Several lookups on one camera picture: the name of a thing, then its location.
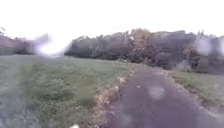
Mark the wood of trees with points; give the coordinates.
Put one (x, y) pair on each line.
(133, 48)

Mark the grass field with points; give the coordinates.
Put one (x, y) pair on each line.
(56, 86)
(203, 86)

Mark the grey leaf-strewn asphalt path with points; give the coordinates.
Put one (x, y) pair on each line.
(156, 103)

